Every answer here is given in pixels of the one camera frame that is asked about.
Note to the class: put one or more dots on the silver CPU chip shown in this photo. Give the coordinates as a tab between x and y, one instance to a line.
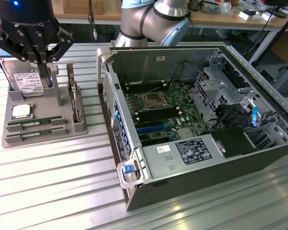
21	111

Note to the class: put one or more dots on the black waste bin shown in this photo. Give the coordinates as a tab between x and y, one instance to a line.
105	32

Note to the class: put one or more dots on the graphics card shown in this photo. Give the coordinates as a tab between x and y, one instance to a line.
74	95

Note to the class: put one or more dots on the black monitor stand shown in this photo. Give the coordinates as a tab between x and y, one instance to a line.
282	13

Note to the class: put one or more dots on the green RAM stick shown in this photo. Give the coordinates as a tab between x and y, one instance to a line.
36	133
36	121

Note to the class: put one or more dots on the green motherboard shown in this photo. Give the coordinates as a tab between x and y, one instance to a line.
180	103

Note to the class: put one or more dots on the white small box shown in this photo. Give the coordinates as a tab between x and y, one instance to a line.
249	15
267	16

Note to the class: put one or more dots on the silver metal disk bay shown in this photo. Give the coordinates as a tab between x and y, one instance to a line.
216	83

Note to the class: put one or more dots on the black plastic shroud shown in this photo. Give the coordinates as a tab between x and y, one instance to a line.
232	142

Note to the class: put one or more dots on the CPU socket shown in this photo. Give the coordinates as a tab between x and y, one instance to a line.
154	101

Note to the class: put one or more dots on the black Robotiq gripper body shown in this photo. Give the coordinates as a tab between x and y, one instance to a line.
26	16

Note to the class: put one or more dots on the open black PC case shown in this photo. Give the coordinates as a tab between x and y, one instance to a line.
206	177

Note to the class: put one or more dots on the blue expansion slot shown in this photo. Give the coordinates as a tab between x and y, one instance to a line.
152	128

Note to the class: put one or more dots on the wooden desk with white frame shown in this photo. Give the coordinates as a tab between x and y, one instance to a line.
218	20

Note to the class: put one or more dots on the blue case latch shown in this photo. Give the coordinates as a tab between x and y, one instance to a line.
128	169

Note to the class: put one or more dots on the black tripod leg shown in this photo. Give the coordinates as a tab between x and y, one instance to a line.
278	33

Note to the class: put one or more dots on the grey power supply unit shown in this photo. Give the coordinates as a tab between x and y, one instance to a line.
165	163

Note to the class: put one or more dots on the blue plastic clip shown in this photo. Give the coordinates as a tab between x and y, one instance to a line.
254	117

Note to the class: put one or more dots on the silver hard disk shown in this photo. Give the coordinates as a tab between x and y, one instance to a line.
19	72

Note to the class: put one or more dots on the grey parts rack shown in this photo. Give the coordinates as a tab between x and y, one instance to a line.
38	134

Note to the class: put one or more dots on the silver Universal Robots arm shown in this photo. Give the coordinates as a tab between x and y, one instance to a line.
158	21

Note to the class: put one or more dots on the black RAM slot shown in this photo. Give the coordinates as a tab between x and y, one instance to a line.
159	119
145	84
147	87
155	111
158	116

